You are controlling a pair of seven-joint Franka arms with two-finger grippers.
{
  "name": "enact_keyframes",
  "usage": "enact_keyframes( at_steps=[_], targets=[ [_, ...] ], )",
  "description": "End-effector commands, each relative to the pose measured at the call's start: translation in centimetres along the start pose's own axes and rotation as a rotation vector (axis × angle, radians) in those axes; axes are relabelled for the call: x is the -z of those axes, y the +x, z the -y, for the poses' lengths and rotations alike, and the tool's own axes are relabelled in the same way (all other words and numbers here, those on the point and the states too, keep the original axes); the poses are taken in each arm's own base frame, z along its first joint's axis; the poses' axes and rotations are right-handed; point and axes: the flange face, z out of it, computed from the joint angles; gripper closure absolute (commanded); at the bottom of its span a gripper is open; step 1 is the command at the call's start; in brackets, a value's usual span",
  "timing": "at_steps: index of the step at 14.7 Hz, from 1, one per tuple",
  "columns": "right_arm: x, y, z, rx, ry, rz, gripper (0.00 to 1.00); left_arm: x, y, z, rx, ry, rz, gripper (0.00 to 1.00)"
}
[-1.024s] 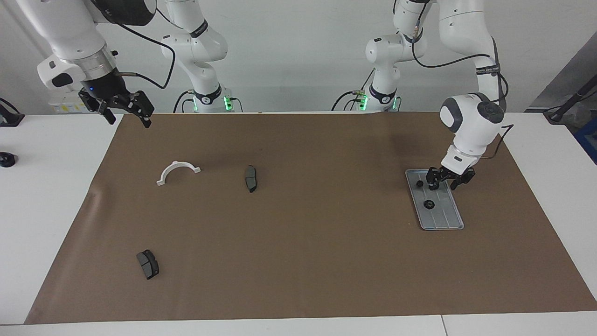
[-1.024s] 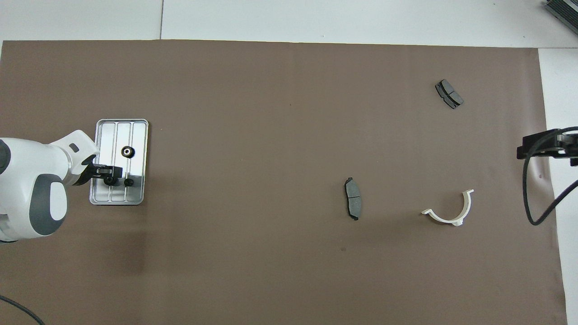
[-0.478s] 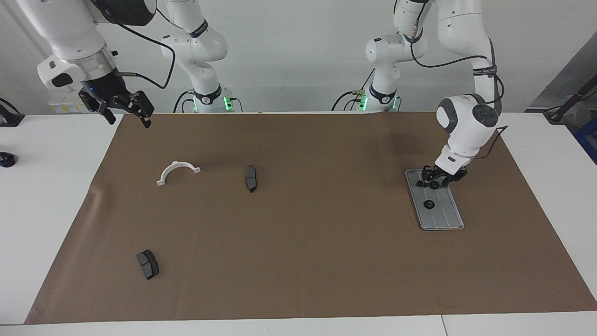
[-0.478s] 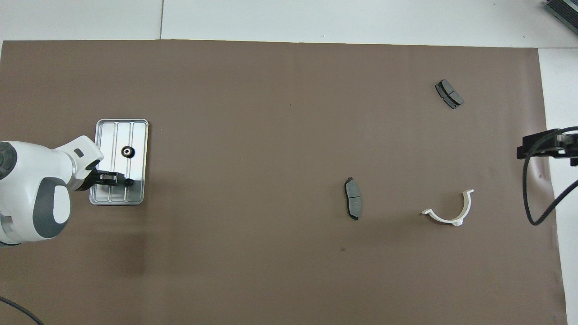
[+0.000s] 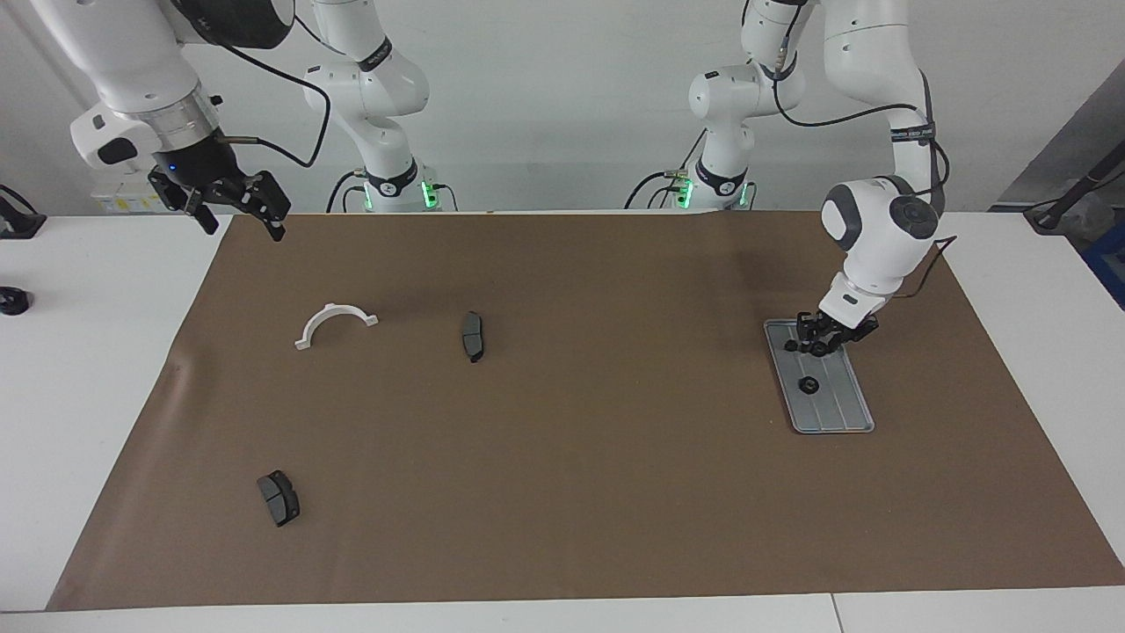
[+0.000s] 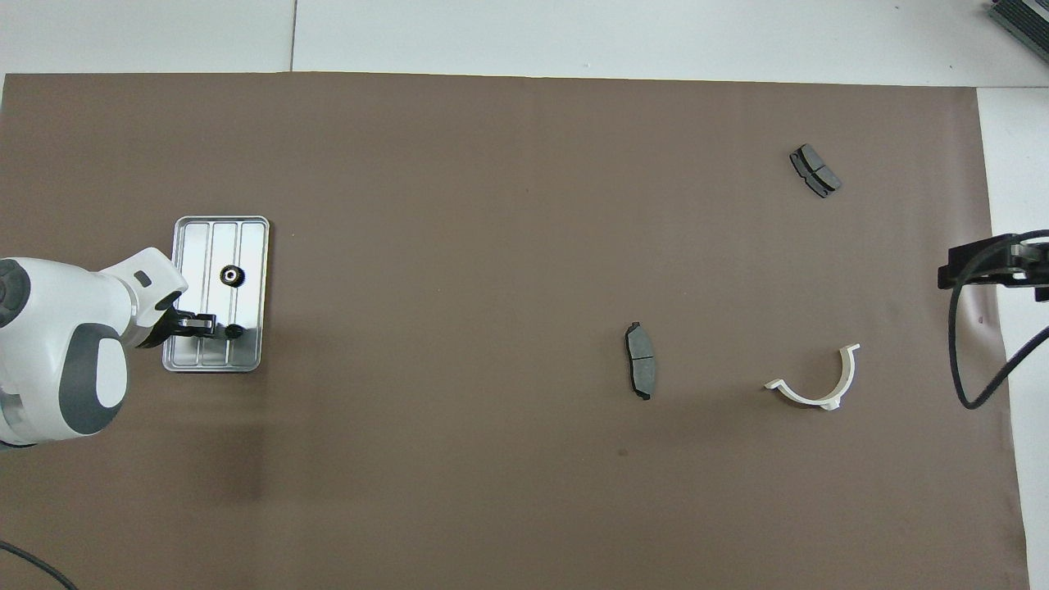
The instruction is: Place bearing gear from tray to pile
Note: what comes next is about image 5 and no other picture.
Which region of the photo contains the silver metal tray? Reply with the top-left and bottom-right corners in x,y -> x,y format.
763,318 -> 876,435

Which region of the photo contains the short dark brake pad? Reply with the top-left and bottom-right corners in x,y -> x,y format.
257,470 -> 301,528

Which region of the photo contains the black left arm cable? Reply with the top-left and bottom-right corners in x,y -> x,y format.
743,0 -> 959,300

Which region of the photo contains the brown table mat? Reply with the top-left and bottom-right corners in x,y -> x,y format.
46,209 -> 1125,612

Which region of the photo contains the black right base cable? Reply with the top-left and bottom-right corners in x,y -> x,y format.
326,171 -> 363,214

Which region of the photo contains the white curved plastic bracket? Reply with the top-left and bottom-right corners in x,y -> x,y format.
294,302 -> 381,352

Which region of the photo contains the black base cable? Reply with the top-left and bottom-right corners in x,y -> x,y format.
624,130 -> 706,210
326,171 -> 363,214

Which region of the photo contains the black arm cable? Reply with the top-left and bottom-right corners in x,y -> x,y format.
207,13 -> 333,168
743,0 -> 959,300

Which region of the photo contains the black table clamp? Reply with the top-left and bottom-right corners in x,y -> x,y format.
0,183 -> 47,240

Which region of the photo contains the black left base cable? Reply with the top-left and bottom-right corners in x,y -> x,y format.
624,130 -> 706,210

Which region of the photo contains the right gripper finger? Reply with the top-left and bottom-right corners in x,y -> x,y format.
180,189 -> 221,236
242,171 -> 291,241

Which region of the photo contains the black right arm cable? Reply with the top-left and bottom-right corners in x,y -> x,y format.
207,13 -> 333,168

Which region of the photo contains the blue box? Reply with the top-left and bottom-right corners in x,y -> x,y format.
1081,220 -> 1125,309

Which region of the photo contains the black tripod stand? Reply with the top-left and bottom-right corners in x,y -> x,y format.
1024,141 -> 1125,234

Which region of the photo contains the white wall socket box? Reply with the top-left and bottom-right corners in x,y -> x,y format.
91,180 -> 177,215

